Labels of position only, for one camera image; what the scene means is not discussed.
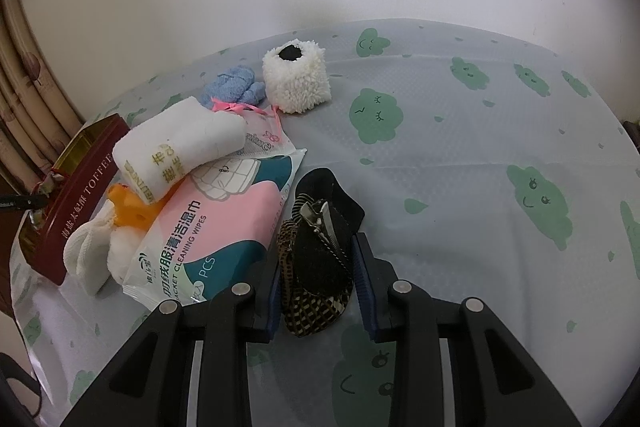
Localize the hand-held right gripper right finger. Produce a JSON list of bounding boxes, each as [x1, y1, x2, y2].
[[352, 232, 583, 427]]

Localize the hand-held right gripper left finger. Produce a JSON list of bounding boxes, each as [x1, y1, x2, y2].
[[60, 258, 283, 427]]

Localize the black patterned zipper pouch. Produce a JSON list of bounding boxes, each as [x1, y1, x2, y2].
[[276, 168, 366, 338]]

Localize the pink wet wipes pack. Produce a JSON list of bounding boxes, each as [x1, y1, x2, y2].
[[121, 148, 307, 308]]

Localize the orange big-eyed toy figure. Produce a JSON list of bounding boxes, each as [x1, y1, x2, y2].
[[106, 184, 168, 230]]

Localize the white ribbed cloth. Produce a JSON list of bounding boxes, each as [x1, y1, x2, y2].
[[63, 202, 118, 295]]

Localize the clear plastic packet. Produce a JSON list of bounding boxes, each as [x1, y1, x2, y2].
[[112, 96, 248, 205]]

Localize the white fluffy fleece roll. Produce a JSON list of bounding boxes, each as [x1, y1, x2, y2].
[[262, 40, 332, 114]]

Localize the gold metal tin box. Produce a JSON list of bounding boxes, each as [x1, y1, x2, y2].
[[16, 113, 132, 286]]

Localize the green cloud print tablecloth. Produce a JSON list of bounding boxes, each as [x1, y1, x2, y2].
[[10, 19, 640, 427]]

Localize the white fluffy cloth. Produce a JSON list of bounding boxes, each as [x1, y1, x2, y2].
[[107, 227, 151, 284]]

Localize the blue towel with pink tag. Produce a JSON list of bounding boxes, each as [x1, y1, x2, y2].
[[201, 66, 293, 158]]

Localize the black curved tube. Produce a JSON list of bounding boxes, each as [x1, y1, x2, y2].
[[0, 352, 46, 418]]

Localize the black pen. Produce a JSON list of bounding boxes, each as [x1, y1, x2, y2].
[[0, 194, 48, 210]]

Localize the beige patterned curtain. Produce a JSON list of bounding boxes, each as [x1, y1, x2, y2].
[[0, 0, 83, 202]]

